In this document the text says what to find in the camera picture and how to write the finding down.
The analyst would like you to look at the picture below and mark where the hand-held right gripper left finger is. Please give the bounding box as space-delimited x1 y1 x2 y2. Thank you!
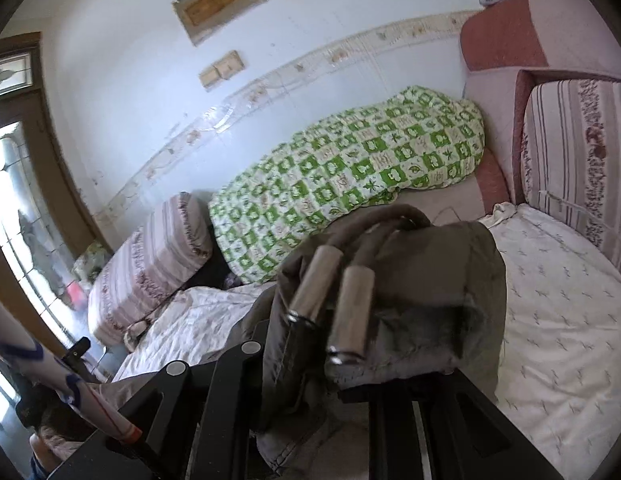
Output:
40 320 271 480

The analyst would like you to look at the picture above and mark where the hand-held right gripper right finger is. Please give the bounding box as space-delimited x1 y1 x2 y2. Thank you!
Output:
338 367 566 480

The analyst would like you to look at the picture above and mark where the brown padded jacket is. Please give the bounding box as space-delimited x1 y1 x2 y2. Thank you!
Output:
85 204 507 478

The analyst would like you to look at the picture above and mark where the person's left forearm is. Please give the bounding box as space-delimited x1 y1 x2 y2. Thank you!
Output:
0 295 144 443

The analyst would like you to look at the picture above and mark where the dark cloth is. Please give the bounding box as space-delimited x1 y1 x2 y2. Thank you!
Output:
193 190 241 291

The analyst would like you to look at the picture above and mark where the striped floral pillow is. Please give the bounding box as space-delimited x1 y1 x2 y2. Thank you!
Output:
87 192 214 346

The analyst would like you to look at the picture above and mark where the green patterned bag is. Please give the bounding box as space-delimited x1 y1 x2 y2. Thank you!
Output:
70 240 111 281

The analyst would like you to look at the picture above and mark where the white patterned bed sheet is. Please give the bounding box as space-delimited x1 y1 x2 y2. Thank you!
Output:
113 202 621 480

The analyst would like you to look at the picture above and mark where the green checkered pillow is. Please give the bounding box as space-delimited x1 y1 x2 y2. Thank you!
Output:
208 85 486 285

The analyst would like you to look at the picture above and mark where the striped floral back cushion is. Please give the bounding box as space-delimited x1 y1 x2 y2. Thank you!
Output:
521 79 621 281

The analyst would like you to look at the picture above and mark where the wooden glass door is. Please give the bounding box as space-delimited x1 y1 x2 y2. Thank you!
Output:
0 32 116 441

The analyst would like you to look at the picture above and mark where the pink upholstered sofa bed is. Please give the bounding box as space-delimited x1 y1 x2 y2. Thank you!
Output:
425 0 621 226

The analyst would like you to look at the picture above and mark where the tan wall switch plate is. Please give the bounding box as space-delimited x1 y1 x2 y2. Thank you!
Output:
198 50 248 92

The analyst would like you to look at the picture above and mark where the tan framed wall plaque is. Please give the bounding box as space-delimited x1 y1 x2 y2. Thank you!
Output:
172 0 267 47

